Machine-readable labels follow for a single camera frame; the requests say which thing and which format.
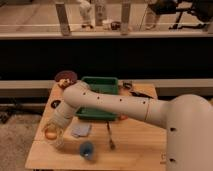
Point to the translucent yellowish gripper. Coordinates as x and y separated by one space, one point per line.
51 125

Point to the orange apple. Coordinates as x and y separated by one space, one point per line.
51 134

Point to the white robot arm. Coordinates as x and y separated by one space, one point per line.
188 120

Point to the white paper cup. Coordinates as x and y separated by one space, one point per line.
58 143

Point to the blue cup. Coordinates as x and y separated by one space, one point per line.
86 150

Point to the grey folded cloth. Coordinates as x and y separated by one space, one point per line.
81 130

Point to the small dark tin can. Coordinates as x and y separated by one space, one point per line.
55 103

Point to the dark red bowl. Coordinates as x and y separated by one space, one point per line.
65 78

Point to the metal fork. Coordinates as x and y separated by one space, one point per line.
111 142

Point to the orange carrot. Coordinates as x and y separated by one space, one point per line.
123 117

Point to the green plastic tray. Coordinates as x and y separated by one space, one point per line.
104 85

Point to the black handled knife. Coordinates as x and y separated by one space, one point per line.
139 94

